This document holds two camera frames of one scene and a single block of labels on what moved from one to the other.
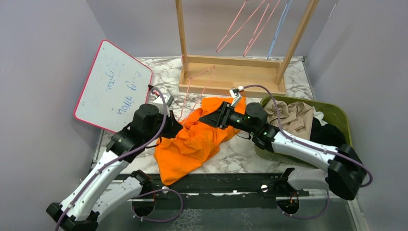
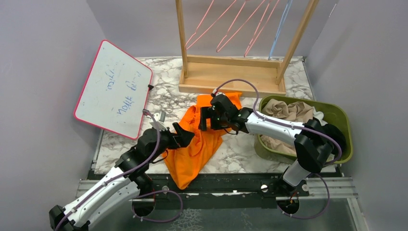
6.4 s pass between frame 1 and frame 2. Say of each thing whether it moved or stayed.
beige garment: stayed
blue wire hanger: stayed
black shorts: stayed
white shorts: stayed
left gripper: moved
